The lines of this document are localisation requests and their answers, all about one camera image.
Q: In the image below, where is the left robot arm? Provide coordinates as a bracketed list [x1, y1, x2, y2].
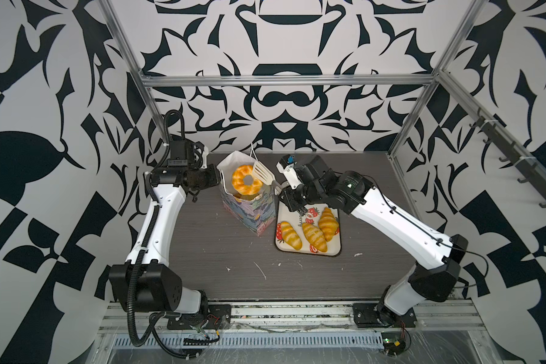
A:
[109, 140, 220, 314]

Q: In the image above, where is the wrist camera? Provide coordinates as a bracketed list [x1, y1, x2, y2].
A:
[278, 155, 295, 170]
[193, 142, 209, 169]

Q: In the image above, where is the white strawberry tray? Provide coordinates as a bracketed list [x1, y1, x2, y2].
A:
[275, 203, 341, 256]

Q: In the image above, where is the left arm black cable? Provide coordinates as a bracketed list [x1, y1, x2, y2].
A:
[126, 108, 221, 360]

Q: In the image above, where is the croissant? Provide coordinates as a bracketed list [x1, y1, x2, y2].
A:
[280, 221, 303, 250]
[318, 207, 339, 242]
[302, 223, 328, 253]

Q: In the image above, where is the white floral paper bag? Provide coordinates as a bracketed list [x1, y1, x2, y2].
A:
[217, 151, 276, 236]

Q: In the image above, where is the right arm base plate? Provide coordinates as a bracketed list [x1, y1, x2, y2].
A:
[352, 303, 416, 329]

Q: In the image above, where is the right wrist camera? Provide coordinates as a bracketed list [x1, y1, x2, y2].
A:
[278, 155, 295, 170]

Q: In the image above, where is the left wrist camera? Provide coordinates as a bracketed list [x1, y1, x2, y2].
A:
[193, 142, 209, 169]

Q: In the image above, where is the small circuit board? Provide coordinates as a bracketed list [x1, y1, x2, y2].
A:
[382, 332, 412, 357]

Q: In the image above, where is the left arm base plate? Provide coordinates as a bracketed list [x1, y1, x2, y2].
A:
[167, 303, 232, 330]

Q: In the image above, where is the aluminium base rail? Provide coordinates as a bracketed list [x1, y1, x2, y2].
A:
[97, 299, 485, 333]

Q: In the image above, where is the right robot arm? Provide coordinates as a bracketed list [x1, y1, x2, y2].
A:
[252, 155, 468, 327]

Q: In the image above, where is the ring-shaped bread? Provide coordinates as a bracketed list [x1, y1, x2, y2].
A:
[231, 165, 262, 197]

